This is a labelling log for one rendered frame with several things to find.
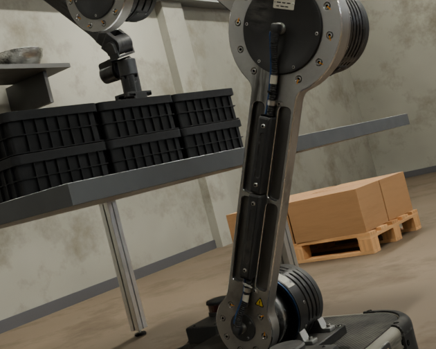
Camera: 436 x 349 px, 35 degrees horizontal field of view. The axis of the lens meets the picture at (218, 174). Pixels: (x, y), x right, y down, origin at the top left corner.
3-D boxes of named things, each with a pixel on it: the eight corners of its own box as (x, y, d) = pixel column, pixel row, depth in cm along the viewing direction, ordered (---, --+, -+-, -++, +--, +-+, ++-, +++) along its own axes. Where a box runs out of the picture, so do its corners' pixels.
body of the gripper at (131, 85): (115, 102, 210) (110, 79, 210) (139, 100, 217) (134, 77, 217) (128, 97, 205) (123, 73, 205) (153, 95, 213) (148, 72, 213)
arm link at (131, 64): (125, 55, 207) (138, 55, 212) (109, 60, 211) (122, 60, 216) (130, 77, 207) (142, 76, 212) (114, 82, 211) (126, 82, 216)
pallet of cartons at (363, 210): (426, 224, 452) (412, 167, 452) (386, 251, 386) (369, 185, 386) (282, 248, 513) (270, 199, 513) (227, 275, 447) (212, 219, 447)
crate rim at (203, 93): (236, 94, 234) (234, 87, 234) (175, 101, 212) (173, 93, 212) (158, 121, 261) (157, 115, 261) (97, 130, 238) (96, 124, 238)
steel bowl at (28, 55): (27, 78, 491) (23, 61, 491) (57, 64, 471) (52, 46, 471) (-14, 80, 464) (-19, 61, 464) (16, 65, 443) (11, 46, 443)
